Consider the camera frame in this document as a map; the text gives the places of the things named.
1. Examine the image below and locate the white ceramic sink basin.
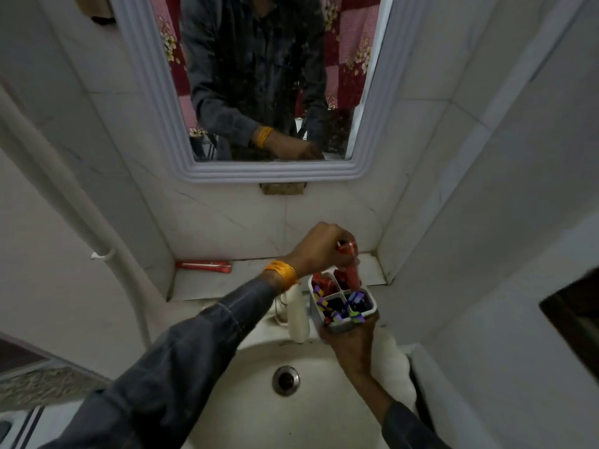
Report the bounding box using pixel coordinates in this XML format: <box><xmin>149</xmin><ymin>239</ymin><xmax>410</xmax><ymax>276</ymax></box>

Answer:
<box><xmin>182</xmin><ymin>294</ymin><xmax>418</xmax><ymax>449</ymax></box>

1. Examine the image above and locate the red toothpaste box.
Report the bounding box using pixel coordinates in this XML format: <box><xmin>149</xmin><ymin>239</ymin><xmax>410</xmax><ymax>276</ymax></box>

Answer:
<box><xmin>175</xmin><ymin>260</ymin><xmax>233</xmax><ymax>275</ymax></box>

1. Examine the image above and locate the brown block under mirror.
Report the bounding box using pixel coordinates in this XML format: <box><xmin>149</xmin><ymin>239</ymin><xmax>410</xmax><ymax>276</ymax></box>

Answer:
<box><xmin>260</xmin><ymin>182</ymin><xmax>308</xmax><ymax>196</ymax></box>

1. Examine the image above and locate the white sink tap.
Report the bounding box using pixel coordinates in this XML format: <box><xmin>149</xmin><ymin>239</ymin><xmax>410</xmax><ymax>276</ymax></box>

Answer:
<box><xmin>275</xmin><ymin>283</ymin><xmax>311</xmax><ymax>345</ymax></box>

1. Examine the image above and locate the white wall pipe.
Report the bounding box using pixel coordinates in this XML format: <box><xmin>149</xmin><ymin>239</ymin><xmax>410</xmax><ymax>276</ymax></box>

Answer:
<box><xmin>0</xmin><ymin>84</ymin><xmax>156</xmax><ymax>352</ymax></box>

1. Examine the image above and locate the person's right forearm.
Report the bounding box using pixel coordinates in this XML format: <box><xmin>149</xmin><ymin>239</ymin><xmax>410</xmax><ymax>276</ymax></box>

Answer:
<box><xmin>345</xmin><ymin>367</ymin><xmax>451</xmax><ymax>449</ymax></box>

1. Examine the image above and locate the gold bangle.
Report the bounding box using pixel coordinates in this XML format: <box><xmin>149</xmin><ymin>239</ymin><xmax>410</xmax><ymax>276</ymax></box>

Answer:
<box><xmin>263</xmin><ymin>260</ymin><xmax>299</xmax><ymax>290</ymax></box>

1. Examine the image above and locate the person's left hand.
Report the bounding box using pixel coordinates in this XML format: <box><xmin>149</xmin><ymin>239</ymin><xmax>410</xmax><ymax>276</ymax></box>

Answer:
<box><xmin>285</xmin><ymin>222</ymin><xmax>361</xmax><ymax>279</ymax></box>

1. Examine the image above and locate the metal sink drain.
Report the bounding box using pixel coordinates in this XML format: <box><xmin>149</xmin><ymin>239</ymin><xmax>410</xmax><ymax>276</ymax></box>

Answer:
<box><xmin>272</xmin><ymin>365</ymin><xmax>301</xmax><ymax>397</ymax></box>

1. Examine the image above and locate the white framed wall mirror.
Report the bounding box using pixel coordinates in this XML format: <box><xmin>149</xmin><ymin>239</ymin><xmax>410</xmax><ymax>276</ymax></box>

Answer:
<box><xmin>108</xmin><ymin>0</ymin><xmax>426</xmax><ymax>184</ymax></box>

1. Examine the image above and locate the bunch of purple green toothbrushes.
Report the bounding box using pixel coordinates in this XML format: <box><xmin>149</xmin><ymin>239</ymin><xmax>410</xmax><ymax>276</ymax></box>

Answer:
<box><xmin>314</xmin><ymin>285</ymin><xmax>375</xmax><ymax>326</ymax></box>

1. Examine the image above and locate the white compartment toothbrush holder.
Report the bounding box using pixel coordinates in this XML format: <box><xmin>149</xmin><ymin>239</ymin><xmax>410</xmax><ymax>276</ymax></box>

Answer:
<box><xmin>307</xmin><ymin>270</ymin><xmax>379</xmax><ymax>334</ymax></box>

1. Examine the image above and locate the person's right hand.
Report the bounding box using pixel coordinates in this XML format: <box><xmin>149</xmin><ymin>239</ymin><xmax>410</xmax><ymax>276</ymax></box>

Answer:
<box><xmin>319</xmin><ymin>312</ymin><xmax>381</xmax><ymax>375</ymax></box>

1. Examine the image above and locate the person's left forearm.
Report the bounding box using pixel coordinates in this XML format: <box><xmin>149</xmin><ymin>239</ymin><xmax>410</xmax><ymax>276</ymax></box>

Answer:
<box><xmin>40</xmin><ymin>271</ymin><xmax>300</xmax><ymax>449</ymax></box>

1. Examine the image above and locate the red crumpled tube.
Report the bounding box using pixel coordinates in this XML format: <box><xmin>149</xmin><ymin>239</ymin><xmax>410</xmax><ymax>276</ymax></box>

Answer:
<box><xmin>312</xmin><ymin>273</ymin><xmax>339</xmax><ymax>297</ymax></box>

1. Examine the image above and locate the red toothpaste tube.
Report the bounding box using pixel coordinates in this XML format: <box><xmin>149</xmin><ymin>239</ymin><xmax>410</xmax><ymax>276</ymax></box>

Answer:
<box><xmin>337</xmin><ymin>240</ymin><xmax>362</xmax><ymax>292</ymax></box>

